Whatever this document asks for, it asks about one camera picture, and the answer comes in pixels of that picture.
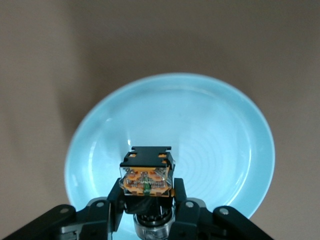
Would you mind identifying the orange and black switch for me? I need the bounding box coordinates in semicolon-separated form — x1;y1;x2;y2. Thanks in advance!
118;145;178;240

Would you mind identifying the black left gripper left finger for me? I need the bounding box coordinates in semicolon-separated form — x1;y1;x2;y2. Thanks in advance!
0;177;126;240

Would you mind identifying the light blue round plate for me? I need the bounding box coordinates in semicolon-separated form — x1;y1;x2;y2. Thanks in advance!
63;72;276;240

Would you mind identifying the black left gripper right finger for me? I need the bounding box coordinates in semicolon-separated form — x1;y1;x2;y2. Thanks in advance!
169;177;274;240

